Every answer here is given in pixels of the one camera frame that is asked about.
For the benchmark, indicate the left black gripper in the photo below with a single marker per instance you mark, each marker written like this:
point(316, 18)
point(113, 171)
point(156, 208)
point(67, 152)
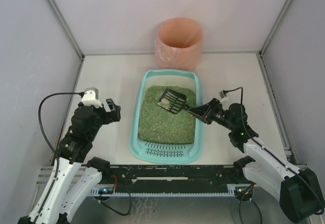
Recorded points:
point(109, 113)

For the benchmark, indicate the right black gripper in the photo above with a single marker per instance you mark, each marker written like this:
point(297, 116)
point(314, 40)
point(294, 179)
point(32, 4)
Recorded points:
point(209, 113)

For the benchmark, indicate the black litter scoop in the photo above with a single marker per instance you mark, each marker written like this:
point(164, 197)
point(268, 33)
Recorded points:
point(177, 101)

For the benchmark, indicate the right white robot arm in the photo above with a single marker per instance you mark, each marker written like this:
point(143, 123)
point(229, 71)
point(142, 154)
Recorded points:
point(297, 191)

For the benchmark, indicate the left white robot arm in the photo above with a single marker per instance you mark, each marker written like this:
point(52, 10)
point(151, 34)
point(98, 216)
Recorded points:
point(60, 201)

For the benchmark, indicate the beige litter clump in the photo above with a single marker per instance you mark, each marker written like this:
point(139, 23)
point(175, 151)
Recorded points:
point(164, 103)

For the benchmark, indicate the teal plastic litter box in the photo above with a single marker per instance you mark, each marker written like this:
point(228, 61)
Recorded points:
point(167, 154)

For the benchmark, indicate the green cat litter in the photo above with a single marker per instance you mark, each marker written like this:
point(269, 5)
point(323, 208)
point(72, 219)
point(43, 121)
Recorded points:
point(157, 125)

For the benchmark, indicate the pink lined trash bin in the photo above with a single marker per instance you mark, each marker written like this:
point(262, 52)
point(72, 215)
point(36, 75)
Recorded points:
point(178, 44)

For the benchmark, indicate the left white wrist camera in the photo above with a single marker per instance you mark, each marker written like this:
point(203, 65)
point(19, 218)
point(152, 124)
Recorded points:
point(91, 98)

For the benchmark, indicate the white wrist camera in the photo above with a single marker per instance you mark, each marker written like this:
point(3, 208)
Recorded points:
point(223, 95)
point(91, 98)

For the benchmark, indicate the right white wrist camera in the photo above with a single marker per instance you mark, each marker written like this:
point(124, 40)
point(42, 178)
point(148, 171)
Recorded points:
point(223, 95)

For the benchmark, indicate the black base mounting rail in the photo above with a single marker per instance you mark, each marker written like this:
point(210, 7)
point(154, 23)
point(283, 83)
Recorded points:
point(174, 178)

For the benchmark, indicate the white slotted cable duct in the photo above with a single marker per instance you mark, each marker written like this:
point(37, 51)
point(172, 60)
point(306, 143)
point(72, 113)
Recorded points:
point(231, 191)

